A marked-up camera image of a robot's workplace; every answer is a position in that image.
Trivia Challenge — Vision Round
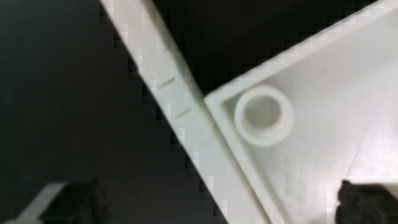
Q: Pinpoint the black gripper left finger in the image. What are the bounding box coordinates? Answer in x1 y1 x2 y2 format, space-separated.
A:
7 179 111 224

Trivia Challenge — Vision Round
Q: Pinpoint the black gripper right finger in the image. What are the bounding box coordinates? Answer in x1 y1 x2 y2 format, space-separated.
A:
335 180 398 224

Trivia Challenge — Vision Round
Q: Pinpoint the white square table top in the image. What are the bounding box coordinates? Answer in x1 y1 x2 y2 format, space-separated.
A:
204 0 398 224

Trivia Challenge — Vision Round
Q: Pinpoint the white U-shaped obstacle fence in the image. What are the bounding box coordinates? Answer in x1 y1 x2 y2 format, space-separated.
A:
99 0 271 224

